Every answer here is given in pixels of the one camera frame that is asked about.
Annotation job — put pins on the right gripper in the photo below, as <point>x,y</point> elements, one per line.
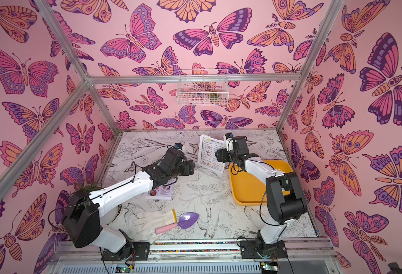
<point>221,154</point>

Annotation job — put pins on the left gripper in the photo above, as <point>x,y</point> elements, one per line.
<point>189,169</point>

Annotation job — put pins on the clear acrylic menu holder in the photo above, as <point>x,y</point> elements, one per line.
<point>213,154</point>

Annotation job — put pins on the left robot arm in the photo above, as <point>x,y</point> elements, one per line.
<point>82,218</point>

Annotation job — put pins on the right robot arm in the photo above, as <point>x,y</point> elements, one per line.
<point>285,199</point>

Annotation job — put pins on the yellow plastic tray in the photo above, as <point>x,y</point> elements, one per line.
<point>246,189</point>

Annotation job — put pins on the green item in basket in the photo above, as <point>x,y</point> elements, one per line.
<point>214,97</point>

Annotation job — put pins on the white work glove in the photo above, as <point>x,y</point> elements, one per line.
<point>144,227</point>

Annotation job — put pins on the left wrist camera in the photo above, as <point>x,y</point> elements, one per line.
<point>179,146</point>

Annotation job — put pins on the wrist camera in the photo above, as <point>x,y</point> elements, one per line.
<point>179,146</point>
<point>228,141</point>

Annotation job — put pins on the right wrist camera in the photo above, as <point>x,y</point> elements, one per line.
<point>228,141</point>

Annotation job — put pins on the purple trowel pink handle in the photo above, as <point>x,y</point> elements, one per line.
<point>185,221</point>

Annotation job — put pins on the white wire basket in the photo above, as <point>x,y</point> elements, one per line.
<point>194,85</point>

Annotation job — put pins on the aluminium mounting rail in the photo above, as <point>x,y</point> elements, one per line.
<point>220,256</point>

